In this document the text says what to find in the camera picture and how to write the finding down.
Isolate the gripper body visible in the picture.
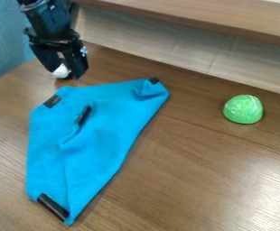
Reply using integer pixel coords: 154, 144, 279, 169
23, 27, 85, 55

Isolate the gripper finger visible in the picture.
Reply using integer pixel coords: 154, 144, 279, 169
56, 44, 89, 81
31, 48, 73, 80

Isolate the blue cloth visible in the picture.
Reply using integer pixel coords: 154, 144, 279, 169
23, 76, 172, 226

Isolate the green toy cabbage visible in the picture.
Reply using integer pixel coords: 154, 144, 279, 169
220, 94, 266, 125

